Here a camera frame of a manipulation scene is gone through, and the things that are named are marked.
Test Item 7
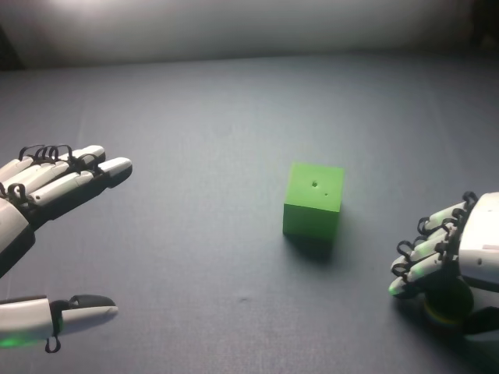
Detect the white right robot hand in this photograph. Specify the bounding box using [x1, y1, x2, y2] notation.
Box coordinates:
[388, 190, 499, 344]

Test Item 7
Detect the green cube block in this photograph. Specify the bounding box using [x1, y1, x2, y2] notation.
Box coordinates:
[282, 161, 345, 239]

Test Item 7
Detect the grey table cloth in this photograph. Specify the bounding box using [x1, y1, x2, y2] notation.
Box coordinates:
[0, 50, 499, 374]

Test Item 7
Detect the white backdrop panel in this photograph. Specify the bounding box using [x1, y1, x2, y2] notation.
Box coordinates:
[0, 0, 475, 72]

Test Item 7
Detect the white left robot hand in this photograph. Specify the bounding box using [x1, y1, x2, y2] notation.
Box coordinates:
[0, 144, 133, 354]

